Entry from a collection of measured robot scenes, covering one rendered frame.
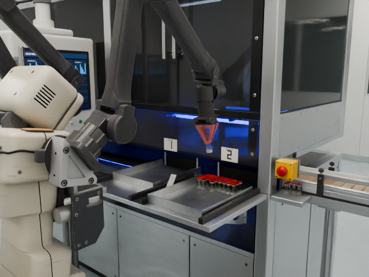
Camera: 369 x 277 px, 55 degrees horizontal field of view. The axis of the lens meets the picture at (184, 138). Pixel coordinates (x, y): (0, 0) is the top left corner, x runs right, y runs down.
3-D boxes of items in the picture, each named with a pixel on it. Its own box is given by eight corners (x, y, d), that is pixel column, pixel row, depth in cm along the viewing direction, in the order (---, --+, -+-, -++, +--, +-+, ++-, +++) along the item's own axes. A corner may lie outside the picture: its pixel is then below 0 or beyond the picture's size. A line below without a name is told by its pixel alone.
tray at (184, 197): (201, 181, 161) (201, 174, 160) (251, 194, 144) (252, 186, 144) (147, 202, 135) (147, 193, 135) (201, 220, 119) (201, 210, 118)
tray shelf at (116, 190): (155, 166, 194) (155, 163, 193) (274, 193, 150) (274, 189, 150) (80, 188, 157) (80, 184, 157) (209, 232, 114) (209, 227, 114)
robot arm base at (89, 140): (50, 140, 85) (77, 147, 77) (72, 117, 89) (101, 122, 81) (71, 164, 90) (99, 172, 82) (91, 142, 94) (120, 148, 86)
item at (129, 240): (124, 207, 364) (121, 123, 347) (330, 281, 235) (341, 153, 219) (30, 243, 287) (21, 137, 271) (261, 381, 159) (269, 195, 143)
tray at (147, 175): (162, 164, 190) (162, 158, 190) (201, 173, 174) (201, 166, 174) (112, 179, 165) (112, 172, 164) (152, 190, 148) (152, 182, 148)
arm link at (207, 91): (193, 84, 122) (206, 83, 119) (203, 83, 127) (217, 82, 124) (194, 104, 123) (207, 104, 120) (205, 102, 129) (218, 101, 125)
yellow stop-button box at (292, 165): (281, 173, 145) (283, 156, 144) (298, 177, 141) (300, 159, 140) (274, 178, 140) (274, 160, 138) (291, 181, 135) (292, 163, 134)
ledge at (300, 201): (285, 191, 154) (285, 187, 153) (314, 198, 146) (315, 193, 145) (270, 200, 143) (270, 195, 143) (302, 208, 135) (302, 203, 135)
